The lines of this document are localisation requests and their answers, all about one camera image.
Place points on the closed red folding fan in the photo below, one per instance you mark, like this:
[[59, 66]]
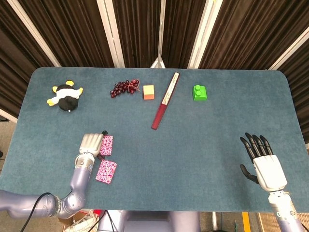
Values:
[[166, 101]]

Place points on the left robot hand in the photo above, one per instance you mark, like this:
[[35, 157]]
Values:
[[91, 143]]

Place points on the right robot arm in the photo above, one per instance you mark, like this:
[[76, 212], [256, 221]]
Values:
[[283, 210]]

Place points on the yellow floor tape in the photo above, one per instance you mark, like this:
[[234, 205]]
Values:
[[246, 222]]

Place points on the green toy building brick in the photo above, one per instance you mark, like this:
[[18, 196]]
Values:
[[199, 93]]

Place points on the dark brown curtain panel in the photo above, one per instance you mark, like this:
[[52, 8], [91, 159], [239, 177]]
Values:
[[72, 31], [183, 31], [137, 31], [251, 31], [299, 87], [17, 72]]

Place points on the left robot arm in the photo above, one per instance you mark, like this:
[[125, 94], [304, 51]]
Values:
[[79, 183]]

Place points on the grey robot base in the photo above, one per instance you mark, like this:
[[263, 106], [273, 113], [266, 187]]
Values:
[[149, 221]]

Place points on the white stand pole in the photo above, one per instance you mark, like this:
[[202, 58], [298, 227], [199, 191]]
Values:
[[159, 48]]

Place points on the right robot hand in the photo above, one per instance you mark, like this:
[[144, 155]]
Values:
[[268, 171]]

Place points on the brown cardboard box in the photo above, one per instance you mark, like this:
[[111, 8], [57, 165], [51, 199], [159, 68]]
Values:
[[72, 220]]

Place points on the blue felt table mat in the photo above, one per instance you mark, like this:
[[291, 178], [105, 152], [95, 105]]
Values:
[[169, 164]]

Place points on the white frame post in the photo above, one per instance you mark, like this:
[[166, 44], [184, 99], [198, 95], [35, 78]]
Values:
[[33, 33], [289, 50], [111, 33], [202, 33]]

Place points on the black white yellow plush toy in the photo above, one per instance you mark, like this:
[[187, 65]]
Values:
[[66, 96]]

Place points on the yellow and orange block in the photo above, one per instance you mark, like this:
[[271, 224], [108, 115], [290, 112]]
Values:
[[148, 92]]

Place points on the pink patterned card stack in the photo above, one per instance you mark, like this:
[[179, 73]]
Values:
[[107, 145], [106, 171]]

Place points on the dark red grape bunch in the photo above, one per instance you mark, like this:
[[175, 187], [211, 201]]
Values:
[[124, 87]]

